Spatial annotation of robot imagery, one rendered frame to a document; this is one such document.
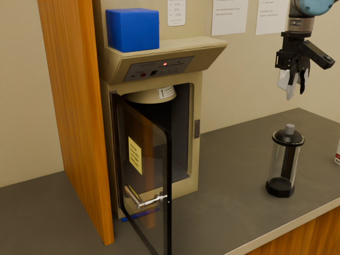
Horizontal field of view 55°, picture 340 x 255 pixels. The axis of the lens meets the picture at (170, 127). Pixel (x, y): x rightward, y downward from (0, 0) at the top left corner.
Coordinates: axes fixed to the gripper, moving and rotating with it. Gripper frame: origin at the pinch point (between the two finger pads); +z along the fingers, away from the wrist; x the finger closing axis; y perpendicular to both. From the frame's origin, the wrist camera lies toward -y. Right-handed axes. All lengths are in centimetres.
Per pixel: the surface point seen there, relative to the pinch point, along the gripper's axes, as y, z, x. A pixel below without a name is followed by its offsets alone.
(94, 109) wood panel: 21, -7, 63
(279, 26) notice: 46, -12, -64
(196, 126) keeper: 21.7, 10.1, 25.1
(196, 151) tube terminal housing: 22.0, 19.7, 24.8
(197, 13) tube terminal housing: 21.3, -26.4, 25.6
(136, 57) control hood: 16, -19, 52
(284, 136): 0.5, 14.1, 4.3
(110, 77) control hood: 25, -13, 55
